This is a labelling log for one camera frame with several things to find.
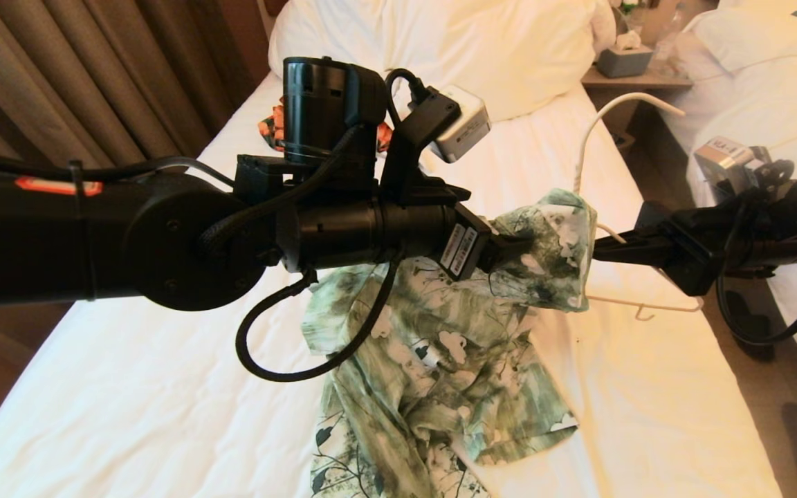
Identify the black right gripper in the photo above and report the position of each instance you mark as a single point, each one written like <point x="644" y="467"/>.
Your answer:
<point x="689" y="249"/>

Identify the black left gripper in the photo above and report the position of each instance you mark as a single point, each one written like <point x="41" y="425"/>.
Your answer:
<point x="471" y="249"/>

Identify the green floral print shirt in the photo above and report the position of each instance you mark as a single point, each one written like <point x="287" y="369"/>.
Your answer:
<point x="440" y="332"/>

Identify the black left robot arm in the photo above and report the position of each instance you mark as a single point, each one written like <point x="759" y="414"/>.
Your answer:
<point x="94" y="235"/>

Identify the black slipper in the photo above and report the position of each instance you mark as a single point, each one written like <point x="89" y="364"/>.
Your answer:
<point x="751" y="332"/>

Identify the wooden nightstand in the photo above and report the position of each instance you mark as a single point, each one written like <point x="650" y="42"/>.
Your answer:
<point x="613" y="83"/>

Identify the grey tissue box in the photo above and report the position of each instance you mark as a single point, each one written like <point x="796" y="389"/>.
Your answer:
<point x="623" y="62"/>

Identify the white duvet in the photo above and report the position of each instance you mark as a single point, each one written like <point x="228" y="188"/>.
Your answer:
<point x="772" y="104"/>

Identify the white pillow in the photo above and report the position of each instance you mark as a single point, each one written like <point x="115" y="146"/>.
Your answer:
<point x="751" y="38"/>
<point x="495" y="48"/>

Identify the clear plastic bottle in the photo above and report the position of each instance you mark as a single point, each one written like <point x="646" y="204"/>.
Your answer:
<point x="668" y="43"/>

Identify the small potted plant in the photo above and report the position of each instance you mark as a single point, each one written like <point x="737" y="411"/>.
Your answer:
<point x="623" y="8"/>

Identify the orange floral garment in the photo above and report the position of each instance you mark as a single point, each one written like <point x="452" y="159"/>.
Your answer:
<point x="270" y="131"/>

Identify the brown wooden headboard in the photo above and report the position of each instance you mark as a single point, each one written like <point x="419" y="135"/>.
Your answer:
<point x="275" y="5"/>

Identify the brown curtain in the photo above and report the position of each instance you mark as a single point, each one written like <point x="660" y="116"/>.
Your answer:
<point x="59" y="69"/>

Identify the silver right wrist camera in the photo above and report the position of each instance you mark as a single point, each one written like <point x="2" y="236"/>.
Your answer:
<point x="724" y="162"/>

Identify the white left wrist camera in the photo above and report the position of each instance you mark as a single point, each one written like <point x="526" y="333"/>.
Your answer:
<point x="464" y="128"/>

